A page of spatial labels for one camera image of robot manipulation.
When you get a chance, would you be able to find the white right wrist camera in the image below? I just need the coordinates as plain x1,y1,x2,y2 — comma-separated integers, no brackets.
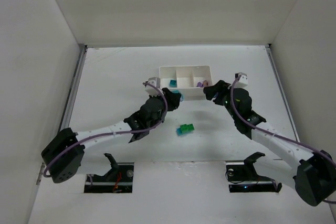
235,72,248,88

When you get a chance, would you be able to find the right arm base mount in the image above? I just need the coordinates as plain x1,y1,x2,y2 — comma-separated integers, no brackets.
225,152,282,193

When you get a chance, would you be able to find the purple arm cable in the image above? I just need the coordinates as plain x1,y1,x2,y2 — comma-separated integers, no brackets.
230,74,336,204
43,82,169,177

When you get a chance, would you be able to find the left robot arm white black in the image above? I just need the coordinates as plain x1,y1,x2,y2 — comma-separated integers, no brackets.
41,88,182,184

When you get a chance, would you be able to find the teal lego bottom stack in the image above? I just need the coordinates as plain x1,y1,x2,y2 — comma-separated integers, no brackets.
176,127,184,136

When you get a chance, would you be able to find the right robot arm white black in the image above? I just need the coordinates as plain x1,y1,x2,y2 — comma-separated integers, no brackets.
203,73,335,206

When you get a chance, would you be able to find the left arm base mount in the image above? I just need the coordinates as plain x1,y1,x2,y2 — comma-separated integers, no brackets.
83,153,134,194

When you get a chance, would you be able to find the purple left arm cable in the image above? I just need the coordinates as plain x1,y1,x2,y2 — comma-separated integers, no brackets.
43,82,169,177

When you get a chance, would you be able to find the white three-compartment container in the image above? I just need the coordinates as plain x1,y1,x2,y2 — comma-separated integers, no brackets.
159,65,213,100

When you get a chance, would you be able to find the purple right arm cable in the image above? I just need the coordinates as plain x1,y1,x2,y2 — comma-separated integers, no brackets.
230,74,336,204

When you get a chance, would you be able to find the small teal lego brick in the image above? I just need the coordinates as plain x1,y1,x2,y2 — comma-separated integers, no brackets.
169,80,177,88

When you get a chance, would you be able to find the green lego bottom stack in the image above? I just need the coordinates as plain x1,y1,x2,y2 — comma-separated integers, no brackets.
180,124,195,134

